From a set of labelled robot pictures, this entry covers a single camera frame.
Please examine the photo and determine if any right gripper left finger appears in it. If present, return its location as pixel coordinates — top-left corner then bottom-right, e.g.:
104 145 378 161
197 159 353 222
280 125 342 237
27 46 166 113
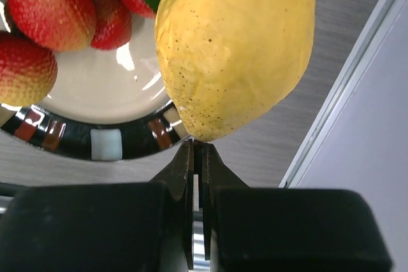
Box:
1 141 194 271

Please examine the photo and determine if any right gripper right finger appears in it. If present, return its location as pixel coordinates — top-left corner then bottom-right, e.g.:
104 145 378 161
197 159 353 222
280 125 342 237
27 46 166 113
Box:
202 143 393 271

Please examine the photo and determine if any fake yellow lemon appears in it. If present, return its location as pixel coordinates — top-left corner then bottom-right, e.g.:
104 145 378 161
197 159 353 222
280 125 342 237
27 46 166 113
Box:
155 0 316 141

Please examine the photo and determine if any fake lychee bunch red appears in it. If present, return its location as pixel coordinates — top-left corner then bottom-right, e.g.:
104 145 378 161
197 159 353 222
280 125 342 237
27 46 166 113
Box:
1 0 159 106

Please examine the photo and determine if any round plate with dark rim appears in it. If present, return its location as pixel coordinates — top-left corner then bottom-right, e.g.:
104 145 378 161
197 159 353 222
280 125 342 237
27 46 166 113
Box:
1 16 187 162

